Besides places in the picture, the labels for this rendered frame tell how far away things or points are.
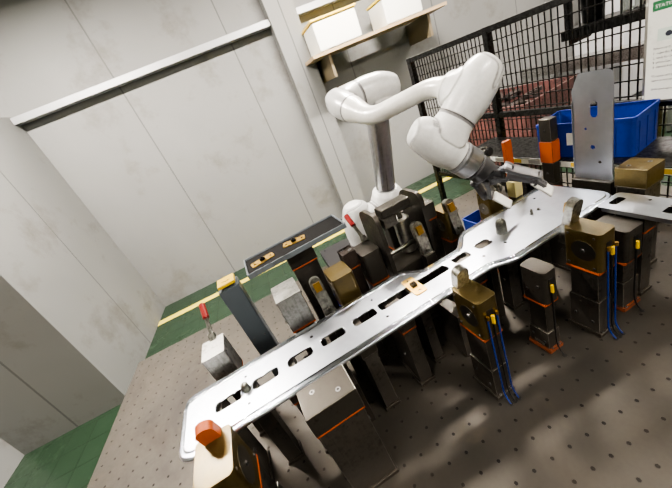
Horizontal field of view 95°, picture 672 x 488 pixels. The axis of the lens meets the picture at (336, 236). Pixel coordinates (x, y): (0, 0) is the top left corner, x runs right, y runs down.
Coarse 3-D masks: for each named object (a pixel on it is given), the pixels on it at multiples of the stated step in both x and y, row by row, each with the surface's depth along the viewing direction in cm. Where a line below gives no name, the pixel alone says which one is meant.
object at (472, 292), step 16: (464, 288) 75; (480, 288) 73; (464, 304) 74; (480, 304) 69; (496, 304) 71; (464, 320) 78; (480, 320) 71; (496, 320) 73; (480, 336) 75; (496, 336) 74; (480, 352) 80; (496, 352) 78; (480, 368) 84; (496, 368) 80; (496, 384) 81; (512, 384) 84; (512, 400) 82
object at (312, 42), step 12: (336, 12) 295; (348, 12) 299; (312, 24) 294; (324, 24) 296; (336, 24) 299; (348, 24) 302; (312, 36) 304; (324, 36) 299; (336, 36) 302; (348, 36) 306; (312, 48) 320; (324, 48) 303
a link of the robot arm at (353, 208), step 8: (352, 200) 162; (360, 200) 160; (344, 208) 159; (352, 208) 155; (360, 208) 155; (368, 208) 158; (352, 216) 155; (360, 224) 156; (352, 232) 159; (352, 240) 162; (360, 240) 160
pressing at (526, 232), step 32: (576, 192) 100; (480, 224) 104; (512, 224) 98; (544, 224) 92; (448, 256) 95; (480, 256) 90; (512, 256) 86; (384, 288) 94; (448, 288) 84; (320, 320) 92; (352, 320) 87; (384, 320) 82; (288, 352) 85; (320, 352) 81; (352, 352) 77; (224, 384) 84; (288, 384) 76; (192, 416) 78; (224, 416) 74; (256, 416) 72; (192, 448) 70
